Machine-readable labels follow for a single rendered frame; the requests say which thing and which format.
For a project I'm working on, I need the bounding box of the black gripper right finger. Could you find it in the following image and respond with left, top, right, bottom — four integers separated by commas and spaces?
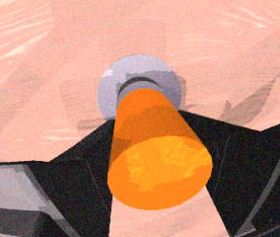
177, 111, 280, 237

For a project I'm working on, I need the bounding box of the orange knob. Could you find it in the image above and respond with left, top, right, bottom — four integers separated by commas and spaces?
107, 88, 212, 210

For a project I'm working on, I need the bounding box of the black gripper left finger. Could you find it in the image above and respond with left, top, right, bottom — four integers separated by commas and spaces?
0, 119, 116, 237

